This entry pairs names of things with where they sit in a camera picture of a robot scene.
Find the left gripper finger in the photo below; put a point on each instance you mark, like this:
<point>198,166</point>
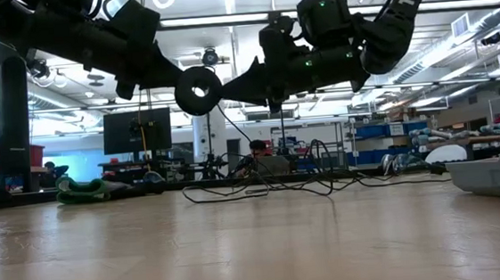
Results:
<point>172,76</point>

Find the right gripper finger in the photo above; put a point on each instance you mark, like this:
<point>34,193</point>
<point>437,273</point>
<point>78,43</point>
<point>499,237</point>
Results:
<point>239,89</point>

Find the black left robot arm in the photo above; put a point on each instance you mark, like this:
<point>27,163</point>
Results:
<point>22,28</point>

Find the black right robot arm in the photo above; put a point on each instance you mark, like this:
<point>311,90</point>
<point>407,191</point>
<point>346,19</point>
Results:
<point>385,44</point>

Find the white column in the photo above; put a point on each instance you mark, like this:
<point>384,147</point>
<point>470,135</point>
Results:
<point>219,133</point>

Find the person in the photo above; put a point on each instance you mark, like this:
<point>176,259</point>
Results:
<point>257,147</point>
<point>51,173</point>

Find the black monitor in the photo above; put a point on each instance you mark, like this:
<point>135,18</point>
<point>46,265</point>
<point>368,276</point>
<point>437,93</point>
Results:
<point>120,132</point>

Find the black framed ceiling light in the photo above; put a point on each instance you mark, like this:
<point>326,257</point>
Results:
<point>222,19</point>

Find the shelf with blue bins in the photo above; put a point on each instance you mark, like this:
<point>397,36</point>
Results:
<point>374,131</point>

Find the grey laptop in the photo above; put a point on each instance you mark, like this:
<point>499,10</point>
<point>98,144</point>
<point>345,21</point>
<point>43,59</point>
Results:
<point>274,166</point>

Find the silver blue bundle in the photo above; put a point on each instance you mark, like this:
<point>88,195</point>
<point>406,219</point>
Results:
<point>395,163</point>

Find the black green work glove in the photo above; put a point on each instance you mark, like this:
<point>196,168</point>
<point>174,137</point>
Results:
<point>79,182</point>
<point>85,198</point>

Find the grey plastic tool case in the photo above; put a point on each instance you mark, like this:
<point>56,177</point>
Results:
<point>494,179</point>

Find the black overhead camera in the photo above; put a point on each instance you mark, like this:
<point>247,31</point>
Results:
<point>210,57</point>

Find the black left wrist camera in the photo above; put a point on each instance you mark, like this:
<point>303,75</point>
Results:
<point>133,21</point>

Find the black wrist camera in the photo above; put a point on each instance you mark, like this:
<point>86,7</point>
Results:
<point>279,39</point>
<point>133,21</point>

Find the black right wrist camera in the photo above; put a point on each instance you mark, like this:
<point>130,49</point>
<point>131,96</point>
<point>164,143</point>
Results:
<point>279,39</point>

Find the black metal frame stand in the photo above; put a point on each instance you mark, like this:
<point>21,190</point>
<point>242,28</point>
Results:
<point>209,138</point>

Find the black table frame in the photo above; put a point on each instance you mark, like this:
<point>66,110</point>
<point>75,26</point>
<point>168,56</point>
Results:
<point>360,173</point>

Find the black vertical post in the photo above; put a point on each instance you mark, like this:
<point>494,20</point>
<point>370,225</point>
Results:
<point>12,132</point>

